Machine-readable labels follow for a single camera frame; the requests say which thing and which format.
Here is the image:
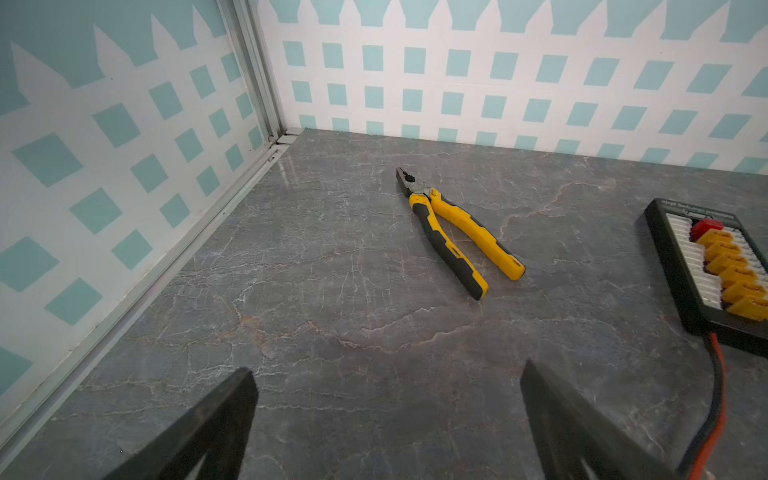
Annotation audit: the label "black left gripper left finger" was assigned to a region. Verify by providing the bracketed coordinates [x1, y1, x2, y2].
[106, 368, 259, 479]

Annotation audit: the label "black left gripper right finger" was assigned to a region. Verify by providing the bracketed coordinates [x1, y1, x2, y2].
[520, 360, 680, 479]

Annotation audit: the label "red black cable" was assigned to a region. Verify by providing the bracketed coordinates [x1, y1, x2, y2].
[675, 332, 728, 480]

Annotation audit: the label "yellow black pliers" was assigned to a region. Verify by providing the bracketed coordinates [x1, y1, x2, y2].
[395, 166, 527, 302]

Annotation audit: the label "black yellow charging board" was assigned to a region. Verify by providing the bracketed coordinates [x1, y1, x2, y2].
[644, 198, 767, 357]

